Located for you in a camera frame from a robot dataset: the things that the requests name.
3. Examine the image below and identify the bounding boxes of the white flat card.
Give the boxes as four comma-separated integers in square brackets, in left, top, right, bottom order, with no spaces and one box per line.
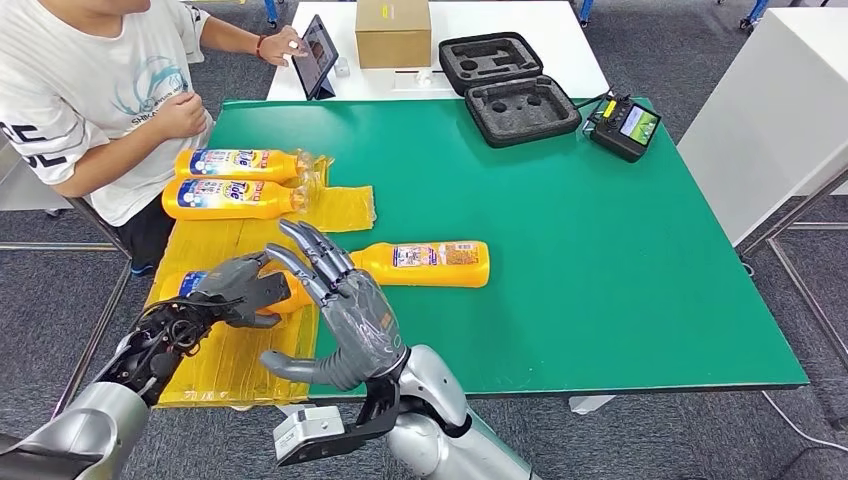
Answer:
[392,69,442,92]

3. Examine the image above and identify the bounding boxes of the white table foot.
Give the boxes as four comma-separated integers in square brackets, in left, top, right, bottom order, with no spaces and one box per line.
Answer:
[568,396,614,415]

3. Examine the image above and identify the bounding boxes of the grey metal frame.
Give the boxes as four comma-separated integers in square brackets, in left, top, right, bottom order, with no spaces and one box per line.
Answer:
[735,168,848,372]
[0,197,134,419]

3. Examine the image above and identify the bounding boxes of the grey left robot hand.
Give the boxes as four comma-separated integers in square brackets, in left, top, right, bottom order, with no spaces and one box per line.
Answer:
[188,250,293,331]

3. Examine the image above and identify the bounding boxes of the person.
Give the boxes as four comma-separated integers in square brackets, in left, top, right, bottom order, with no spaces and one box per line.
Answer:
[0,0,309,276]

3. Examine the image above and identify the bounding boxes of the black tablet with stand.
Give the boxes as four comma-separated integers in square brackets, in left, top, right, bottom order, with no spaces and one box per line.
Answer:
[291,14,340,102]

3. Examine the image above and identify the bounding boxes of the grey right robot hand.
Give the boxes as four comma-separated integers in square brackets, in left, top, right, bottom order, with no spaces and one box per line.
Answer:
[259,219,409,392]

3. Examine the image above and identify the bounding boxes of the white cabinet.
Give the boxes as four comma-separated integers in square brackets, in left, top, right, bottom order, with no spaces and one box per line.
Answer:
[676,7,848,248]

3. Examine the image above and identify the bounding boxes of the white table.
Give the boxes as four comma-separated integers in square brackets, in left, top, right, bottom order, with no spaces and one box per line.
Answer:
[266,0,611,104]

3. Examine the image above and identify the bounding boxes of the white chair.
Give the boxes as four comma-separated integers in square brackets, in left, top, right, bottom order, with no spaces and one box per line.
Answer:
[0,135,74,213]

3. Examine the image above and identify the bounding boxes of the brown cardboard box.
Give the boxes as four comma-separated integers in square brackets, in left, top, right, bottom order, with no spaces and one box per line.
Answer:
[354,0,433,70]

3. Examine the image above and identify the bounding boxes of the white floor cable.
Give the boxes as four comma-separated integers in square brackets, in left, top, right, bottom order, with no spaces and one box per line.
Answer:
[761,392,848,455]

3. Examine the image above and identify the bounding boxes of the person's right hand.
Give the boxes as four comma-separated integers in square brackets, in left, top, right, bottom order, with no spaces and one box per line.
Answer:
[153,91,210,142]

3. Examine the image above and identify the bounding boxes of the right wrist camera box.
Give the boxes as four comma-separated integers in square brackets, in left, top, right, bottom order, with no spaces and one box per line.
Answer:
[272,377,402,468]

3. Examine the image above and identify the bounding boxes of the black foam-lined case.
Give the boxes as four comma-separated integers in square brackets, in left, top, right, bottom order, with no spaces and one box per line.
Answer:
[438,31,584,150]

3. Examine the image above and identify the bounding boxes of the yellow taped cardboard sheet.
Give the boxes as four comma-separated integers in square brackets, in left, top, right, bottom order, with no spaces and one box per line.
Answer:
[146,153,377,407]

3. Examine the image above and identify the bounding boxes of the black controller with screen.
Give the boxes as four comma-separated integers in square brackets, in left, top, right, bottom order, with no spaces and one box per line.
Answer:
[589,94,664,164]

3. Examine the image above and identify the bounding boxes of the orange detergent bottle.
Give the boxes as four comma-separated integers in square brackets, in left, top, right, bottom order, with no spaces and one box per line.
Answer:
[349,240,491,289]
[157,268,316,317]
[174,148,314,185]
[161,177,313,222]

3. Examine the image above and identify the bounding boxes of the person's left hand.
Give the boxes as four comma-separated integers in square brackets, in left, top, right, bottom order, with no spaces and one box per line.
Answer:
[261,25,309,68]

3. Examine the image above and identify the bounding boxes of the black controller cable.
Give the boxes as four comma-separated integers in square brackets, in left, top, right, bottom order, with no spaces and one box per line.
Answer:
[574,90,614,113]

